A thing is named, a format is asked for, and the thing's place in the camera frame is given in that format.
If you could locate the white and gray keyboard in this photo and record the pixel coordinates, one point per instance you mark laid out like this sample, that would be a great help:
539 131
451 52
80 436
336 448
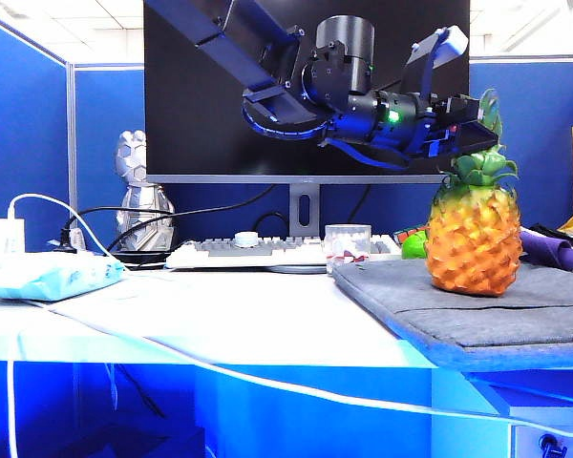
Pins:
229 257

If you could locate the green plastic apple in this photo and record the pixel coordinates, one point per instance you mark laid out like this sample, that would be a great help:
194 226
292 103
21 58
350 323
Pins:
414 248

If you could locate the drawer cabinet with lock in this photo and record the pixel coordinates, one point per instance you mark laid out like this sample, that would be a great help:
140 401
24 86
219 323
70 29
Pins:
530 446

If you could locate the Rubik's cube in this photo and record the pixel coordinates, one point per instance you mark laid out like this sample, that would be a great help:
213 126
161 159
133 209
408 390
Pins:
403 234

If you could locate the clear plastic cup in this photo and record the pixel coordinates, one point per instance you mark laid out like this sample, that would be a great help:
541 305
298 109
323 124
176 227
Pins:
347 245

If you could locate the purple cloth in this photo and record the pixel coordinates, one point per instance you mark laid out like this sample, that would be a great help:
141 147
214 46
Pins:
549 253

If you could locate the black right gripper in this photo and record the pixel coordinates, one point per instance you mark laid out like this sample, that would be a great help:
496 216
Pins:
432 129

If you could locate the plastic orange pineapple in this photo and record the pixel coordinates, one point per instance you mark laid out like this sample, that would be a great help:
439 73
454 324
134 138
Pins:
473 248

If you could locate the black computer monitor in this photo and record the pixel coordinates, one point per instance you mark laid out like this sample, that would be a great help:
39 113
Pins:
196 119

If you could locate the grey felt mat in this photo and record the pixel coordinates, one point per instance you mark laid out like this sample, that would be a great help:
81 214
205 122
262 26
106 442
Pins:
410 291

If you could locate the silver faceted figurine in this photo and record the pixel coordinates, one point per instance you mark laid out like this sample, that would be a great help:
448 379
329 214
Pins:
133 157

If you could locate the blue tissue pack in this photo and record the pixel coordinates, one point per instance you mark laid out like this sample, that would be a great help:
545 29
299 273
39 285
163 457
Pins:
43 281

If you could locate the gray monitor stand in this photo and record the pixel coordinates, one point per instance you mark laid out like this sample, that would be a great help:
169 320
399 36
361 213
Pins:
293 210

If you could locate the white charger adapter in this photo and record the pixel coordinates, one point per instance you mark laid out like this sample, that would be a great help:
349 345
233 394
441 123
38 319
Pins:
5 238

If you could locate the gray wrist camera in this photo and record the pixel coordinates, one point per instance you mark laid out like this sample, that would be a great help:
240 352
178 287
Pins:
444 45

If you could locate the silver partition post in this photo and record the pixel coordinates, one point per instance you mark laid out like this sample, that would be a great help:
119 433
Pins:
71 143

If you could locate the white round keyboard knob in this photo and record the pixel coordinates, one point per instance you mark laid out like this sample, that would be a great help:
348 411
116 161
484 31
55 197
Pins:
246 239

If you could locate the black object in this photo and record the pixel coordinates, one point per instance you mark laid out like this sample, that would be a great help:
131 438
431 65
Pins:
554 232

